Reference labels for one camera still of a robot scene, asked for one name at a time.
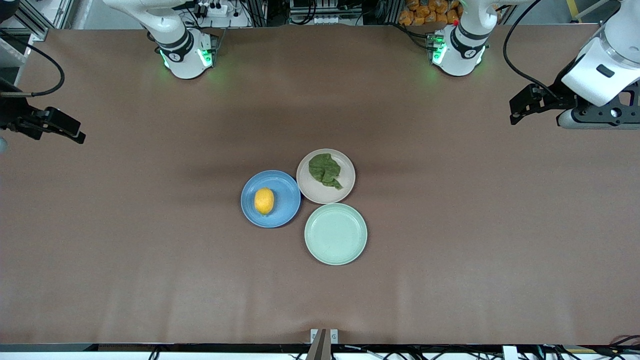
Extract metal table edge bracket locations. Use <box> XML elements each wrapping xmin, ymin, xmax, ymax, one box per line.
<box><xmin>306</xmin><ymin>328</ymin><xmax>339</xmax><ymax>360</ymax></box>

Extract white power strip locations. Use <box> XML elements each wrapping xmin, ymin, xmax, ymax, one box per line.
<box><xmin>192</xmin><ymin>0</ymin><xmax>232</xmax><ymax>19</ymax></box>

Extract blue plate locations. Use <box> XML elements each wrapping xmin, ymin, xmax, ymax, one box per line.
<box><xmin>240</xmin><ymin>170</ymin><xmax>302</xmax><ymax>229</ymax></box>

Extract aluminium frame profile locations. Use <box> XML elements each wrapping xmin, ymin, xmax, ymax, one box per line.
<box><xmin>12</xmin><ymin>0</ymin><xmax>76</xmax><ymax>42</ymax></box>

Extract yellow lemon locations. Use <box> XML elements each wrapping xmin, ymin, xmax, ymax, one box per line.
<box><xmin>254</xmin><ymin>187</ymin><xmax>275</xmax><ymax>216</ymax></box>

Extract pale green plate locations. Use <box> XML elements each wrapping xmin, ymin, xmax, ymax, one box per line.
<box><xmin>304</xmin><ymin>202</ymin><xmax>368</xmax><ymax>266</ymax></box>

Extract beige plate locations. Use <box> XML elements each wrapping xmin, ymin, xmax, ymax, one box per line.
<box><xmin>296</xmin><ymin>148</ymin><xmax>356</xmax><ymax>205</ymax></box>

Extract black left camera mount plate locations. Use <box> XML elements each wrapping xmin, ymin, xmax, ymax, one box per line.
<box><xmin>570</xmin><ymin>82</ymin><xmax>640</xmax><ymax>126</ymax></box>

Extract green lettuce leaf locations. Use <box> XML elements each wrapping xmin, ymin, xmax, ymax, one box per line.
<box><xmin>308</xmin><ymin>153</ymin><xmax>345</xmax><ymax>191</ymax></box>

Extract orange snack packets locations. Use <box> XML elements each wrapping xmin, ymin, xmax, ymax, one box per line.
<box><xmin>398</xmin><ymin>0</ymin><xmax>462</xmax><ymax>27</ymax></box>

